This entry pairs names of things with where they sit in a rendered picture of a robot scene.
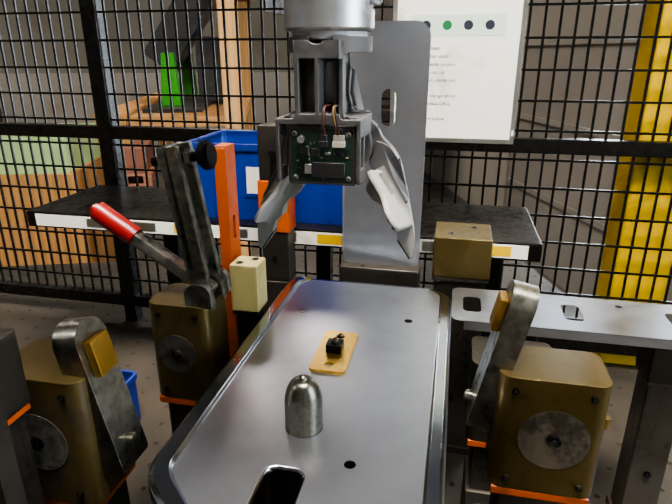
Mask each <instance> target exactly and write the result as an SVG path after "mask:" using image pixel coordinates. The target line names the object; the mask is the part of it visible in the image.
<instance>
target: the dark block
mask: <svg viewBox="0 0 672 504"><path fill-rule="evenodd" d="M0 393H1V397H2V401H3V405H4V409H5V413H6V417H7V421H8V425H9V429H10V434H11V438H12V442H13V446H14V450H15V454H16V458H17V462H18V466H19V470H20V474H21V479H22V483H23V487H24V491H25V495H26V499H27V503H28V504H45V500H44V496H43V492H42V487H41V483H40V479H39V474H38V470H37V466H36V461H35V457H34V453H33V448H32V444H31V440H30V435H29V431H28V427H27V422H26V418H25V414H24V413H25V412H26V411H27V410H29V409H30V408H31V406H30V403H29V401H30V396H29V392H28V387H27V383H26V378H25V374H24V369H23V365H22V360H21V356H20V351H19V347H18V342H17V338H16V334H15V331H14V330H13V329H6V328H0Z"/></svg>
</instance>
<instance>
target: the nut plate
mask: <svg viewBox="0 0 672 504"><path fill-rule="evenodd" d="M339 333H343V334H344V338H342V339H339V338H338V340H339V343H338V344H331V342H332V339H333V338H334V337H338V334H339ZM357 340H358V334H357V333H353V332H344V331H334V330H328V331H326V332H325V334H324V336H323V338H322V340H321V342H320V344H319V346H318V348H317V350H316V352H315V354H314V356H313V359H312V361H311V363H310V365H309V370H310V371H312V372H320V373H328V374H337V375H342V374H345V373H346V371H347V368H348V365H349V362H350V359H351V357H352V354H353V351H354V348H355V346H356V343H357ZM327 364H331V365H333V366H332V367H325V365H327Z"/></svg>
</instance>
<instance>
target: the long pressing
mask: <svg viewBox="0 0 672 504"><path fill-rule="evenodd" d="M451 308H452V303H451V300H450V299H449V297H447V296H446V295H445V294H443V293H442V292H439V291H437V290H433V289H429V288H420V287H408V286H396V285H384V284H373V283H361V282H349V281H337V280H325V279H313V278H308V277H302V276H301V277H297V278H294V279H292V280H291V281H289V282H288V283H287V284H286V285H285V287H284V288H283V289H282V291H281V292H280V293H279V295H278V296H277V297H276V299H275V300H274V301H273V302H272V304H271V305H270V306H269V308H268V309H267V310H266V312H265V313H264V314H263V316H262V317H261V318H260V320H259V321H258V322H257V324H256V325H255V326H254V328H253V329H252V330H251V331H250V333H249V334H248V335H247V337H246V338H245V339H244V341H243V342H242V343H241V345H240V346H239V347H238V349H237V350H236V351H235V353H234V354H233V355H232V357H231V358H230V359H229V360H228V362H227V363H226V364H225V366H224V367H223V368H222V370H221V371H220V372H219V374H218V375H217V376H216V378H215V379H214V380H213V382H212V383H211V384H210V386H209V387H208V388H207V389H206V391H205V392H204V393H203V395H202V396H201V397H200V399H199V400H198V401H197V403H196V404H195V405H194V407H193V408H192V409H191V411H190V412H189V413H188V415H187V416H186V417H185V418H184V420H183V421H182V422H181V424H180V425H179V426H178V428H177V429H176V430H175V432H174V433H173V434H172V436H171V437H170V438H169V440H168V441H167V442H166V444H165V445H164V446H163V447H162V449H161V450H160V451H159V453H158V454H157V455H156V457H155V458H154V460H153V461H152V463H151V465H150V468H149V471H148V488H149V494H150V499H151V501H152V504H252V502H253V500H254V498H255V496H256V494H257V492H258V490H259V487H260V485H261V483H262V481H263V479H264V477H265V476H266V475H267V474H268V473H270V472H272V471H282V472H288V473H294V474H297V475H299V476H300V477H301V478H302V484H301V486H300V489H299V492H298V494H297V497H296V500H295V503H294V504H444V501H445V473H446V446H447V418H448V391H449V363H450V335H451ZM300 310H306V311H307V312H304V313H301V312H299V311H300ZM405 320H411V321H412V322H411V323H406V322H405ZM328 330H334V331H344V332H353V333H357V334H358V340H357V343H356V346H355V348H354V351H353V354H352V357H351V359H350V362H349V365H348V368H347V371H346V373H345V374H342V375H337V374H328V373H320V372H312V371H310V370H309V365H310V363H311V361H312V359H313V356H314V354H315V352H316V350H317V348H318V346H319V344H320V342H321V340H322V338H323V336H324V334H325V332H326V331H328ZM301 374H306V375H310V376H312V377H313V378H314V379H315V380H316V381H317V382H318V384H319V386H320V389H321V393H322V400H323V429H322V431H321V432H320V433H319V434H317V435H316V436H313V437H311V438H296V437H293V436H291V435H289V434H288V433H287V432H286V430H285V405H284V399H285V392H286V388H287V386H288V384H289V382H290V381H291V379H292V378H294V377H295V376H297V375H301ZM346 462H353V463H355V465H356V466H355V467H354V468H352V469H348V468H346V467H345V466H344V464H345V463H346Z"/></svg>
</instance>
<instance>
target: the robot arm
mask: <svg viewBox="0 0 672 504"><path fill-rule="evenodd" d="M283 2H284V28H285V29H286V30H287V31H288V32H292V37H288V53H293V62H294V98H295V111H294V112H291V113H288V114H286V115H283V116H280V117H278V118H275V138H276V149H275V151H274V152H273V155H272V157H271V161H270V168H269V180H268V187H267V188H266V190H265V192H264V194H263V197H262V202H261V207H260V209H259V210H258V212H257V213H256V215H255V217H254V221H255V222H256V223H258V242H259V247H260V248H262V249H263V248H264V247H265V246H266V244H267V243H268V242H269V240H270V239H271V238H272V236H273V235H274V233H275V232H276V231H277V229H278V228H277V226H278V221H279V218H280V217H281V216H282V215H283V214H285V213H286V211H287V205H288V202H289V200H290V199H291V198H292V197H294V196H296V195H297V194H298V193H300V192H301V190H302V189H303V187H304V186H305V184H318V185H339V186H355V185H360V184H362V183H363V182H364V180H365V168H364V164H365V163H366V162H367V161H368V160H370V161H369V164H370V167H371V170H370V171H368V176H369V180H368V183H367V185H366V191H367V193H368V194H369V196H370V197H371V199H372V200H374V201H376V202H377V203H379V204H380V205H381V206H382V207H383V209H384V211H385V214H386V216H387V222H388V223H389V224H390V225H391V226H392V227H393V228H394V229H395V231H396V233H397V238H398V239H397V242H398V244H399V245H400V247H401V248H402V250H403V251H404V253H405V254H406V256H407V258H408V259H411V258H413V254H414V246H415V229H414V223H413V217H412V211H411V205H410V200H409V193H408V188H407V183H406V178H405V173H404V168H403V164H402V161H401V159H400V156H399V154H398V153H397V151H396V149H395V148H394V147H393V145H392V144H391V143H390V142H389V141H388V140H387V139H386V138H385V137H384V136H383V134H382V132H381V130H380V127H377V126H378V124H377V123H376V122H375V121H374V120H372V112H369V110H364V108H363V103H362V99H361V94H360V89H359V85H358V80H357V76H356V71H355V69H354V68H351V65H350V53H372V46H373V37H372V36H367V32H372V31H373V29H374V26H375V10H374V8H373V4H381V3H382V2H383V0H283ZM281 135H283V141H282V142H280V136H281ZM287 135H288V136H287Z"/></svg>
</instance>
